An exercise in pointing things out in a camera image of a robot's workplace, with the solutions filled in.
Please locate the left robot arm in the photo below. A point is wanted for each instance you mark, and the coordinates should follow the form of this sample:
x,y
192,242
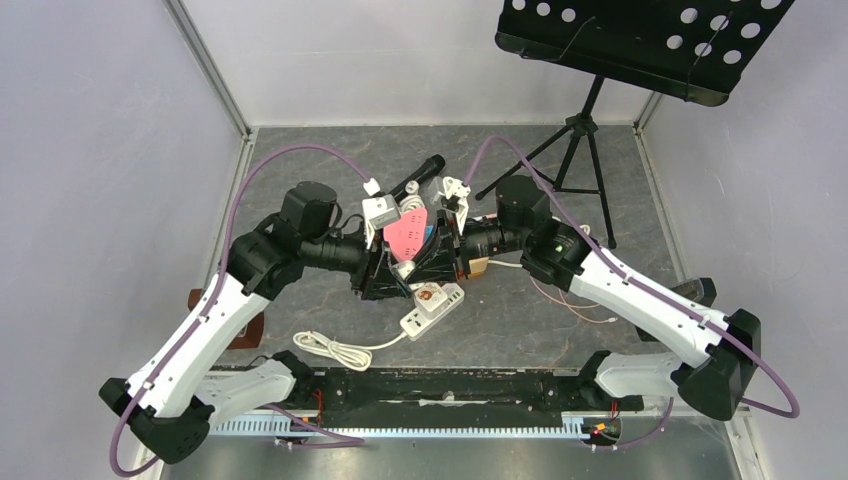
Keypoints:
x,y
167,404

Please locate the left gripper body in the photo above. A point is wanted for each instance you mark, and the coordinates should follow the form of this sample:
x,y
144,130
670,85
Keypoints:
x,y
346,253

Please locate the white small power strip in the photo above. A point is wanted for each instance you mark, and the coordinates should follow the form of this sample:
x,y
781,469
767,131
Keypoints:
x,y
415,324

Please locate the black microphone orange end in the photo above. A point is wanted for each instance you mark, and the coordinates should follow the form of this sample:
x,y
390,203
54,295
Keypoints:
x,y
429,169

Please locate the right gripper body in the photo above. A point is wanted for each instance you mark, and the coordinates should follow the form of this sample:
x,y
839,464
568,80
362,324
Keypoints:
x,y
454,251

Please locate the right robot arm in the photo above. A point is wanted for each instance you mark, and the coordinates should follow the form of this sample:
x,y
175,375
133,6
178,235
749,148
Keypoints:
x,y
713,354

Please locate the white square adapter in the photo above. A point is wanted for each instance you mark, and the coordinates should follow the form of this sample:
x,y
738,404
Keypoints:
x,y
403,269

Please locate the pink triangular socket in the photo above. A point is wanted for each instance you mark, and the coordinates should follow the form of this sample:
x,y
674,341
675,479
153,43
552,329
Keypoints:
x,y
407,235

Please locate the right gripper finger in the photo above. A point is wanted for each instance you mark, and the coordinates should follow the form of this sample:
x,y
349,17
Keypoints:
x,y
438,261
445,225

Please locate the black music stand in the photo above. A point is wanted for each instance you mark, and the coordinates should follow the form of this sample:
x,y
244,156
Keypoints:
x,y
695,51

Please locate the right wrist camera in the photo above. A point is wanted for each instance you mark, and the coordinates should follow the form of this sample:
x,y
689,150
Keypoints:
x,y
454,199

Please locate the white cube socket adapter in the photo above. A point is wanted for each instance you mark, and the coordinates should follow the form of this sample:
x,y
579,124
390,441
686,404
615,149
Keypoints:
x,y
431,299

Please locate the right metronome black base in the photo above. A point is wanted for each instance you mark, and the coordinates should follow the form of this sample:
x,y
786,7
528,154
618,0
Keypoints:
x,y
701,290

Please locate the white cord small strip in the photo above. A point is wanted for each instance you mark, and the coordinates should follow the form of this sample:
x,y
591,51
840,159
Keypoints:
x,y
358,358

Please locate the tan cube socket adapter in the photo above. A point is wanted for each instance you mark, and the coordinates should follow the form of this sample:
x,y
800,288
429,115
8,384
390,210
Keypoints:
x,y
477,267

